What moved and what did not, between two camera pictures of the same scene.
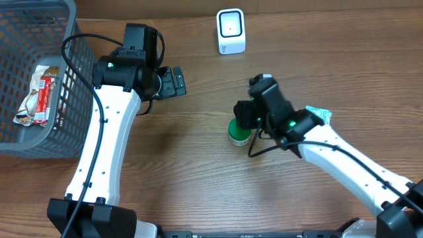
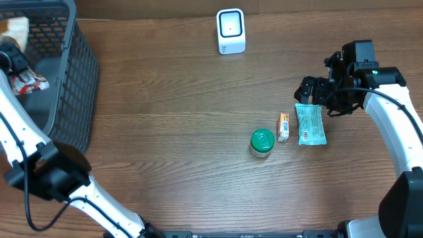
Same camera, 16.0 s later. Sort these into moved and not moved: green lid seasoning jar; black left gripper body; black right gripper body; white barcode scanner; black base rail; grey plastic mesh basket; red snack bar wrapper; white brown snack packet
Moved: white brown snack packet; red snack bar wrapper; black right gripper body; black left gripper body; green lid seasoning jar
Not moved: black base rail; white barcode scanner; grey plastic mesh basket
